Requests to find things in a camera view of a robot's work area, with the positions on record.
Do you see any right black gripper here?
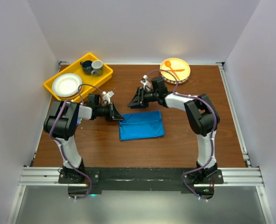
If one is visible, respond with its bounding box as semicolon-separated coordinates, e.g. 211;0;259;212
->
128;87;159;109

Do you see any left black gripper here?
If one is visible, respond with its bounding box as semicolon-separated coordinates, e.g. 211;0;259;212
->
95;102;124;121

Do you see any blue cloth napkin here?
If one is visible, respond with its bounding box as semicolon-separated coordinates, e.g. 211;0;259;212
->
119;111;165;141

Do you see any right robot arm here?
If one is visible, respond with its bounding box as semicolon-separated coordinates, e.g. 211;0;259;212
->
128;76;220;183

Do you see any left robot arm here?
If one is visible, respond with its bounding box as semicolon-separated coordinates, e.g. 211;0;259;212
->
43;94;124;183

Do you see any orange plastic knife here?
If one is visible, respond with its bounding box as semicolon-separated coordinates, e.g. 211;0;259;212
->
160;68;185;72

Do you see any orange plastic spoon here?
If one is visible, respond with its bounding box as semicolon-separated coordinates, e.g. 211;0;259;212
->
165;60;179;80

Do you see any yellow plastic plate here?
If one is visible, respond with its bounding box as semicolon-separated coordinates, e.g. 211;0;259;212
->
159;58;191;84

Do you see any grey mug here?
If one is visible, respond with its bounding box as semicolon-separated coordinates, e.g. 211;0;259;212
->
91;60;103;76

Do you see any white paper plate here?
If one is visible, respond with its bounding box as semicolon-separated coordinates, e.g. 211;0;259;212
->
52;73;83;98

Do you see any dark blue mug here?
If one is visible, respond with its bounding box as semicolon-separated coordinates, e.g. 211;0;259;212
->
80;60;92;75

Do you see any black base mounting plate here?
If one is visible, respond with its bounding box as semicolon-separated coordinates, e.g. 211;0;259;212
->
58;167;224;195

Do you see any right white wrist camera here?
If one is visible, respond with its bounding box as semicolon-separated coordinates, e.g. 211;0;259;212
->
140;75;151;89

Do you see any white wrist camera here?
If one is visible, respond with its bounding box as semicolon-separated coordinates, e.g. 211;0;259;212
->
140;75;151;89
102;91;114;104

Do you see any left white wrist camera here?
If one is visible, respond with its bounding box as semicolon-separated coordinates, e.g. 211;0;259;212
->
102;91;114;104

